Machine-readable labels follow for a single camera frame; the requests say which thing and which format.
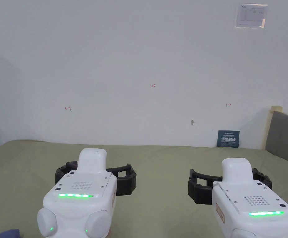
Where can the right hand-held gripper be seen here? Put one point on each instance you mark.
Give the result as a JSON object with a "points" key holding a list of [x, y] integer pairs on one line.
{"points": [[253, 203]]}

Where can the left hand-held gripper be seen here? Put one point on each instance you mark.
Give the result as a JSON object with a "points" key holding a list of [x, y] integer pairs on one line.
{"points": [[82, 198]]}

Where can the white paper notice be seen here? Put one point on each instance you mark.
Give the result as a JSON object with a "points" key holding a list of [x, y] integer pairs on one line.
{"points": [[251, 15]]}

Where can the dark blue garment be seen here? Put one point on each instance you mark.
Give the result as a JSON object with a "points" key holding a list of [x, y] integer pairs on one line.
{"points": [[3, 234]]}

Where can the grey padded headboard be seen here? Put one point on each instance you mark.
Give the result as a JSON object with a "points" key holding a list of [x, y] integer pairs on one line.
{"points": [[285, 136]]}

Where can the person's left hand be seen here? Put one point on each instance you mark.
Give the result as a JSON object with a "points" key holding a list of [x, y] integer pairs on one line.
{"points": [[110, 234]]}

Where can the bed with pale green sheet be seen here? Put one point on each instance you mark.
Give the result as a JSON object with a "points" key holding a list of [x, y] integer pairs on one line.
{"points": [[159, 173]]}

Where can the dark blue sign card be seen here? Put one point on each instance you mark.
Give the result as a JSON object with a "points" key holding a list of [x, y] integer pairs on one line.
{"points": [[228, 139]]}

